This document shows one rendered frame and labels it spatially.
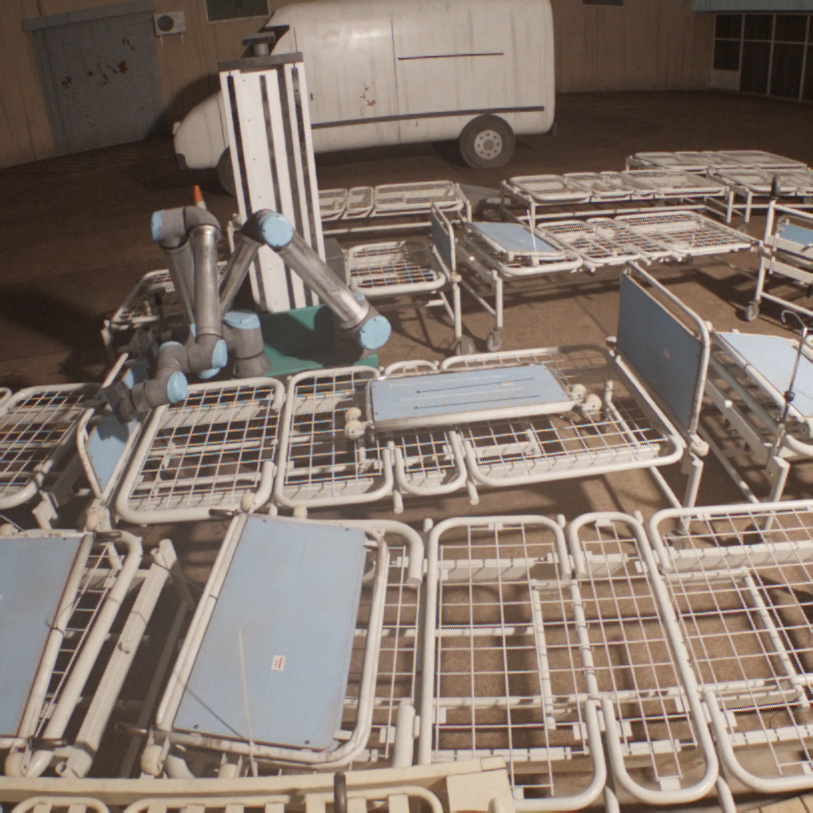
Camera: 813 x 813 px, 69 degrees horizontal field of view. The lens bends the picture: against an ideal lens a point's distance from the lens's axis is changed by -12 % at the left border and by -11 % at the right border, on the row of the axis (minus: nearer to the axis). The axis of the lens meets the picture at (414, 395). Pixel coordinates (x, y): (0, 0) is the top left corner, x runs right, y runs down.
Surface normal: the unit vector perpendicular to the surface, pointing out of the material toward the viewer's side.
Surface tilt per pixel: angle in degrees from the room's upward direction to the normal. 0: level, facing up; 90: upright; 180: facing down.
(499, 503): 0
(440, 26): 86
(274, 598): 7
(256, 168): 90
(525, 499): 0
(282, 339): 90
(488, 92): 88
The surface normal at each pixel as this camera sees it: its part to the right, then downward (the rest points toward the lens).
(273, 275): 0.26, 0.47
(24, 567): 0.03, -0.87
